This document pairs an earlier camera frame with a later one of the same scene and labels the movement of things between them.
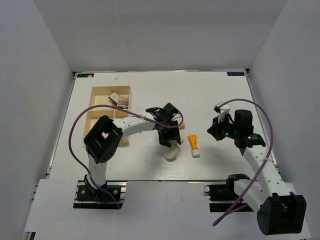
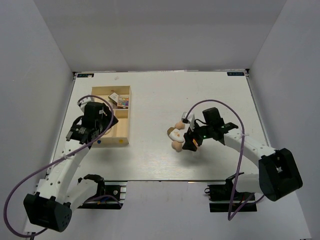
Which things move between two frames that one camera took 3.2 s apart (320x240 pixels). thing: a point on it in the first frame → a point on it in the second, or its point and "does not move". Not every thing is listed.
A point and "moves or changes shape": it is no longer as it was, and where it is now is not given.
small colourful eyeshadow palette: [123, 101] does not move
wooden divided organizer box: [118, 96] does not move
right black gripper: [214, 130] → [188, 137]
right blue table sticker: [235, 73] does not move
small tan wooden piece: [182, 126] does not move
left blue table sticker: [85, 75] does not move
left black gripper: [174, 135] → [108, 118]
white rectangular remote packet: [114, 97] does not move
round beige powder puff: [170, 153] moves or changes shape
